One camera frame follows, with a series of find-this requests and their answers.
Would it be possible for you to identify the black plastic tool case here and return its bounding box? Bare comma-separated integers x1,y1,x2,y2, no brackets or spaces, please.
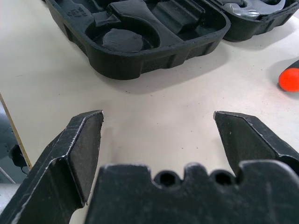
45,0,299,80

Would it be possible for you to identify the hammer with black orange handle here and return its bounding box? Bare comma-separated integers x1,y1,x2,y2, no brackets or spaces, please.
223,0,287,21

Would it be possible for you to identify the black cable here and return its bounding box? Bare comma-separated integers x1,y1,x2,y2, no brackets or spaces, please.
8,143,32,175

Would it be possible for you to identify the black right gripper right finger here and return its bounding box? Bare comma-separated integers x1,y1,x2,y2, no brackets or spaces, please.
213,111,299,177

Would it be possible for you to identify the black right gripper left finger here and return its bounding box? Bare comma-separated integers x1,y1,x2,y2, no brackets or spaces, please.
0,109,105,224

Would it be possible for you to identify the orange black screwdriver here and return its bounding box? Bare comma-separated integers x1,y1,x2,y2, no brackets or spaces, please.
277,59,299,93

